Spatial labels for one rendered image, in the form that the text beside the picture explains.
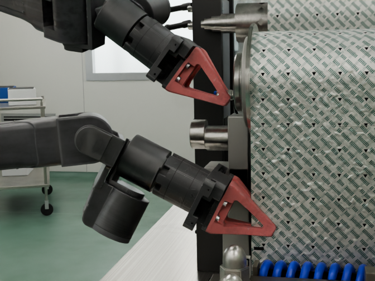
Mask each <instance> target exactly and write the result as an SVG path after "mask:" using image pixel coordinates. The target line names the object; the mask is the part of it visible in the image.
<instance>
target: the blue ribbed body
mask: <svg viewBox="0 0 375 281"><path fill-rule="evenodd" d="M365 266H367V265H365V264H361V265H360V266H359V268H358V271H357V273H356V272H355V268H354V265H352V264H351V263H348V264H346V265H345V267H344V270H343V272H342V270H341V267H340V265H339V264H338V263H332V265H331V266H330V269H329V271H328V268H327V266H326V264H325V263H324V262H319V263H318V264H317V265H316V268H315V270H314V266H313V264H312V263H311V262H310V261H306V262H305V263H303V265H302V268H301V267H300V264H299V263H298V262H297V261H292V262H291V263H290V264H289V266H288V268H287V265H286V263H285V262H284V261H283V260H279V261H278V262H276V264H275V267H274V264H273V262H272V261H270V260H265V261H263V263H262V264H261V267H260V268H259V272H258V276H264V277H285V278H307V279H328V280H349V281H364V267H365Z"/></svg>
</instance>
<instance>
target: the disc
mask: <svg viewBox="0 0 375 281"><path fill-rule="evenodd" d="M255 32H259V31H258V27H257V25H256V24H255V23H252V24H251V25H250V27H249V31H248V38H247V49H246V113H247V125H248V131H249V136H250V137H251V54H252V43H253V36H254V33H255Z"/></svg>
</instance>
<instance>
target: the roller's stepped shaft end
mask: <svg viewBox="0 0 375 281"><path fill-rule="evenodd" d="M201 28H204V29H205V30H211V31H212V32H221V33H235V13H227V14H221V15H220V16H212V17H211V18H204V21H201Z"/></svg>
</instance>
